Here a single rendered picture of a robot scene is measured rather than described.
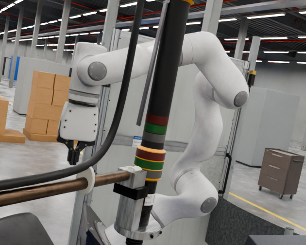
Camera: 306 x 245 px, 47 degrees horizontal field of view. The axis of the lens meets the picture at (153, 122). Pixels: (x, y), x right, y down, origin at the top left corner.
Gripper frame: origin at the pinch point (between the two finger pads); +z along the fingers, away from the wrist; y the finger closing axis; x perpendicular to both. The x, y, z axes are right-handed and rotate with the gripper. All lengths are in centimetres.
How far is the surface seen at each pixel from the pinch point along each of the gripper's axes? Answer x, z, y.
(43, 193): 62, -11, 17
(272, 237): 13, 17, -66
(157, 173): 52, -11, 0
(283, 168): -417, 79, -508
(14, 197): 64, -11, 19
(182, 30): 52, -31, 0
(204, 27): -550, -168, -348
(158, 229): 53, -3, -2
